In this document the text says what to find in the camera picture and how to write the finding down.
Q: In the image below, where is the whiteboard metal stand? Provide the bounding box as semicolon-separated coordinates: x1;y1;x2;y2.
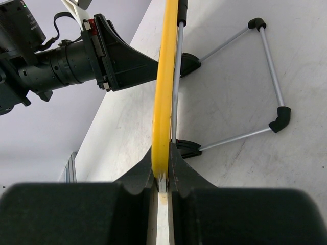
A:
171;1;291;159

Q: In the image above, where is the yellow framed whiteboard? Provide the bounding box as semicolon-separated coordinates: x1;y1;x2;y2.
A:
151;0;178;179

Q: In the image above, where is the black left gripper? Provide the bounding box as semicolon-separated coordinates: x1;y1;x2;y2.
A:
51;14;158;91

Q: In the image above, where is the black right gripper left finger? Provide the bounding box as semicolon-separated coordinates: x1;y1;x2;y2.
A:
113;148;156;197

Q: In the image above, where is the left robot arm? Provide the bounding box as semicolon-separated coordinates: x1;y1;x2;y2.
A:
1;1;158;115

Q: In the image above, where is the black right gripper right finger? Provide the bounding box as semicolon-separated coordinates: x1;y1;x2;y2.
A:
168;143;217;198

